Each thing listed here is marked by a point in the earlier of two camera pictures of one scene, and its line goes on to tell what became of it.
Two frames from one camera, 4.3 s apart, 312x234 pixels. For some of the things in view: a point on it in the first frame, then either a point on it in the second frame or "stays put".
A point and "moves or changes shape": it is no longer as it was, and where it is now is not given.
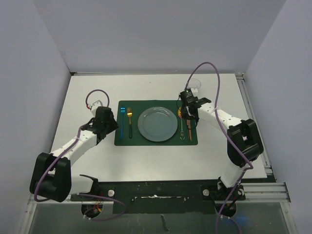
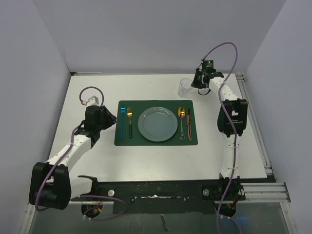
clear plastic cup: [194, 83] moves or changes shape
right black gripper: [185, 116] -> [195, 84]
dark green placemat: [128, 134] stays put
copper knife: [188, 122] stays put
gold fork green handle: [129, 113] stays put
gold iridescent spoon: [180, 114] stays put
